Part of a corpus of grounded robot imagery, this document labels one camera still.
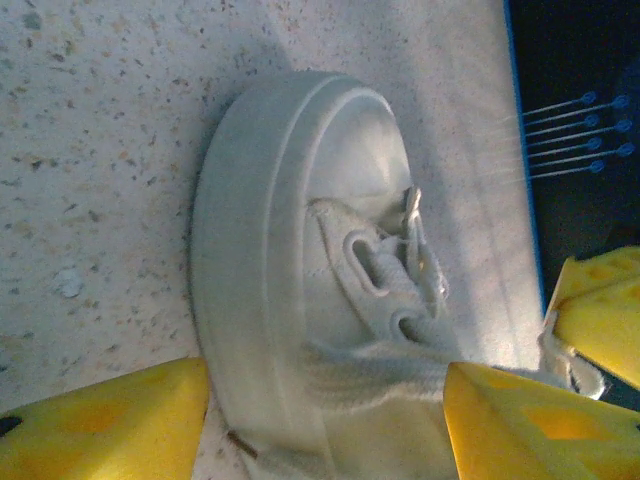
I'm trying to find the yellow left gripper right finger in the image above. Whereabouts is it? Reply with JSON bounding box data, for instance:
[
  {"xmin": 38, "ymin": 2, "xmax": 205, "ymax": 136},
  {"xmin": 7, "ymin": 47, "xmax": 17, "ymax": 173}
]
[{"xmin": 441, "ymin": 361, "xmax": 640, "ymax": 480}]

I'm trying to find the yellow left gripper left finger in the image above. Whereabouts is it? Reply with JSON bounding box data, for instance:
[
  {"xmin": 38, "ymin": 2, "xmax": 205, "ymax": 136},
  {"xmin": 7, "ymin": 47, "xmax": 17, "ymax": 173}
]
[{"xmin": 0, "ymin": 356, "xmax": 210, "ymax": 480}]

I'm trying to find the white canvas shoe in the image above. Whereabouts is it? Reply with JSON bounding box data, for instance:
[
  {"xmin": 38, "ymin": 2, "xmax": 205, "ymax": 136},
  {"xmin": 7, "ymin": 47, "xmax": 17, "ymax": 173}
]
[{"xmin": 188, "ymin": 69, "xmax": 501, "ymax": 480}]

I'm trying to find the white shoelace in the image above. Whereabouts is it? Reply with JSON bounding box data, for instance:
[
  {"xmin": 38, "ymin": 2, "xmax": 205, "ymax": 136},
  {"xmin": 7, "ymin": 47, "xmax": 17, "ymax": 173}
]
[{"xmin": 304, "ymin": 184, "xmax": 607, "ymax": 416}]

